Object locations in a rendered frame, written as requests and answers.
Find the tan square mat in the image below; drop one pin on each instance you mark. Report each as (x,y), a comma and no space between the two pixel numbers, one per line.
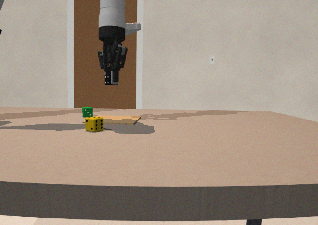
(124,120)

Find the yellow die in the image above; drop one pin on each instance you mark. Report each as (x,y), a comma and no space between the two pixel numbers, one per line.
(94,124)

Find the green die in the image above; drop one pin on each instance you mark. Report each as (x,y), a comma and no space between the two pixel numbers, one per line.
(87,112)

